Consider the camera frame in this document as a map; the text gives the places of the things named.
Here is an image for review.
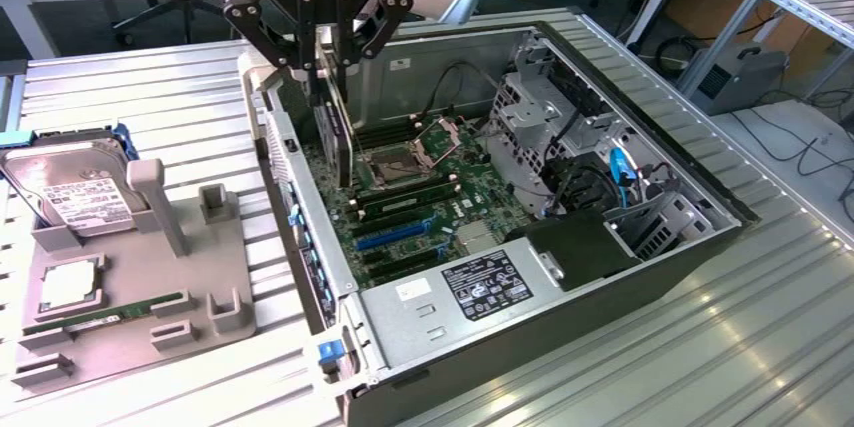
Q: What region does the silver power supply unit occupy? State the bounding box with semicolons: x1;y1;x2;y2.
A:
344;238;568;372

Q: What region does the black expansion slot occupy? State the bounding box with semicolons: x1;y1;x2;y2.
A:
366;256;445;283
349;214;428;238
362;245;438;271

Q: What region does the metal socket cover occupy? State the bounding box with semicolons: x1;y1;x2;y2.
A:
409;116;466;168

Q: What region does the black plastic fan shroud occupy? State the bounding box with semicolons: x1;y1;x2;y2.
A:
505;209;645;293

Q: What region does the CPU socket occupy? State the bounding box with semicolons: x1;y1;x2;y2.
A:
362;144;434;191

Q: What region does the aluminium profile frame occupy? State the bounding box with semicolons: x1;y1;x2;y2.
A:
673;0;854;103

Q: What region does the green RAM stick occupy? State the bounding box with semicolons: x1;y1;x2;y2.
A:
356;185;462;221
21;291;185;338

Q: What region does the black low-profile graphics card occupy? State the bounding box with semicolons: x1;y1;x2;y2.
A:
312;26;358;188

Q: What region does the grey parts rack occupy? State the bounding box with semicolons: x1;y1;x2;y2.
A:
10;156;258;403

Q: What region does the black wire bundle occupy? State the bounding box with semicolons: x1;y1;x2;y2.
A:
540;141;612;213

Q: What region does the open black PC case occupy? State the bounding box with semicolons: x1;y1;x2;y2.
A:
252;19;761;427

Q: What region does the grey computer tower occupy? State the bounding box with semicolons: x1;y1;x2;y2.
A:
684;44;789;117

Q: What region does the blue disk caddy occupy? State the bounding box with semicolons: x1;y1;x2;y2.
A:
0;119;141;168

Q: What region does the blue clamp block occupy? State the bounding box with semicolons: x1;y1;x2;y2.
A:
314;340;345;366

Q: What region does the blue flat wire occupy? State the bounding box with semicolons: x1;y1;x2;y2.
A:
607;146;635;208

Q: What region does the black loose cable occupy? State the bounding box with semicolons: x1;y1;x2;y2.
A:
729;106;854;188

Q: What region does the green motherboard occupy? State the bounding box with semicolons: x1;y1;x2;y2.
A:
296;114;518;293

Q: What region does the silver hard disk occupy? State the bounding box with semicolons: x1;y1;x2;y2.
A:
0;139;151;238

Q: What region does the silver disk bay cage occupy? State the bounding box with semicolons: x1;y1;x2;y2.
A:
485;69;641;158

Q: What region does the perforated metal case grille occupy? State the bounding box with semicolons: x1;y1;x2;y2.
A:
603;191;708;261

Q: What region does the beige case corner clamp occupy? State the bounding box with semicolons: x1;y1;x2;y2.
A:
237;50;281;148
302;324;372;401

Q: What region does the silver CPU chip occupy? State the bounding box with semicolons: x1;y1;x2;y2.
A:
37;261;101;311

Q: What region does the coiled black floor cable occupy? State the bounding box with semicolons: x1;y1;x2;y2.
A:
652;35;699;73

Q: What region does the silver chipset heat sink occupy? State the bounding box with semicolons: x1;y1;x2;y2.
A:
454;224;498;253

